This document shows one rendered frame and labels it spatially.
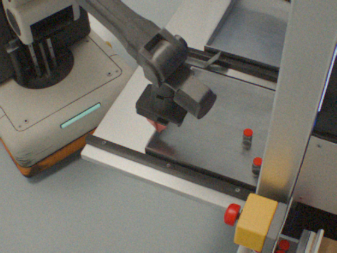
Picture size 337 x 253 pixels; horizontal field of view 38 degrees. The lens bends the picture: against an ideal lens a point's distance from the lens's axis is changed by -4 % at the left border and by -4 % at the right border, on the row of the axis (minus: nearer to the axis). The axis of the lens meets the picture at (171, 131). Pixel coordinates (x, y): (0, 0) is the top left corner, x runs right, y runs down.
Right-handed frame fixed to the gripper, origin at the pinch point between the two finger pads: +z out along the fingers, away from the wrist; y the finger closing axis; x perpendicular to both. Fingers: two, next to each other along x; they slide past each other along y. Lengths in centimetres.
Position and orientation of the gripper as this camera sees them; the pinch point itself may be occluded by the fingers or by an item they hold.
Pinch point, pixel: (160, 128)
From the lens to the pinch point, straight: 111.1
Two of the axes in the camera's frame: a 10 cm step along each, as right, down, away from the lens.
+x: 4.1, -7.3, 5.4
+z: -1.0, 5.5, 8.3
